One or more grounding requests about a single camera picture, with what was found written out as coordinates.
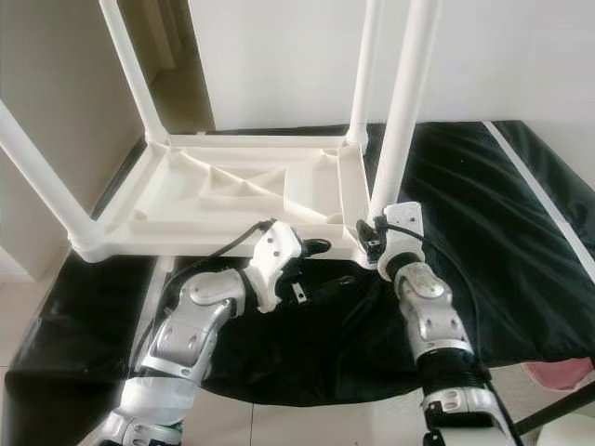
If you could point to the white plastic table leg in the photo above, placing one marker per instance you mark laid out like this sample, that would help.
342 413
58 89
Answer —
367 74
135 74
404 111
46 177

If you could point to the white plastic table top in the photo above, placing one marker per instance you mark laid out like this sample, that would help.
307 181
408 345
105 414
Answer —
177 200

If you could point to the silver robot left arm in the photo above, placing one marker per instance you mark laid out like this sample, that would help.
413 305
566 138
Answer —
191 334

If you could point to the black cloth table cover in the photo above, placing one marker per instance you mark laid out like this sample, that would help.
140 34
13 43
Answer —
502 279

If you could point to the pink fabric item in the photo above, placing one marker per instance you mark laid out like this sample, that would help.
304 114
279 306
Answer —
558 373

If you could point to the black metal stand leg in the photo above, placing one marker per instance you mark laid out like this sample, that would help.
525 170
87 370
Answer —
558 420

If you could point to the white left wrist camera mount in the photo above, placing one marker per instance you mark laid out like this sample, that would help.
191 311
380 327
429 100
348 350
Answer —
274 255

